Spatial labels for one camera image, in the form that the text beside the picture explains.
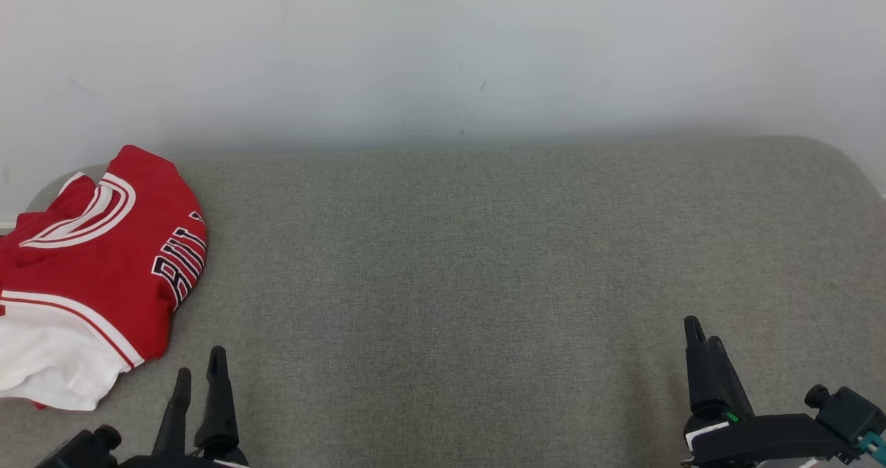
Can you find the red basketball jersey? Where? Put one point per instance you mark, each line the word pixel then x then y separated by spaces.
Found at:
pixel 104 281

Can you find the wall baseboard strip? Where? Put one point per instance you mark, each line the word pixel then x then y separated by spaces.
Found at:
pixel 7 227

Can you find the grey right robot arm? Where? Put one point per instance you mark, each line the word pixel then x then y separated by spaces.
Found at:
pixel 789 463

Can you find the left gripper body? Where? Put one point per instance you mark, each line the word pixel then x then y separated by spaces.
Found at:
pixel 180 462

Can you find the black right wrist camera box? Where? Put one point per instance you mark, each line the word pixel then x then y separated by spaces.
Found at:
pixel 851 412

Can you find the grey fabric sofa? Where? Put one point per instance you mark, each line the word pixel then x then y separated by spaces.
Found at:
pixel 450 281

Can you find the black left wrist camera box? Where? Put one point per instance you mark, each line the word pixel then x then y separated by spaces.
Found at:
pixel 79 451

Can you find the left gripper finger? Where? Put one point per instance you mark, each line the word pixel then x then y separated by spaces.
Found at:
pixel 218 406
pixel 174 419

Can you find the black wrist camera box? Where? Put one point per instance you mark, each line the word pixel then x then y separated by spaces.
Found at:
pixel 851 412
pixel 79 451

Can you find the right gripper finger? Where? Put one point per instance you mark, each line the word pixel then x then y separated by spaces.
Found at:
pixel 732 392
pixel 699 378

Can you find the teal right camera connector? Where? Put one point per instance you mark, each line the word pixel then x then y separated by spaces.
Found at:
pixel 875 447

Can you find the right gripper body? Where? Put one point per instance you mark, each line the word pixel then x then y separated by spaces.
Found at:
pixel 761 440

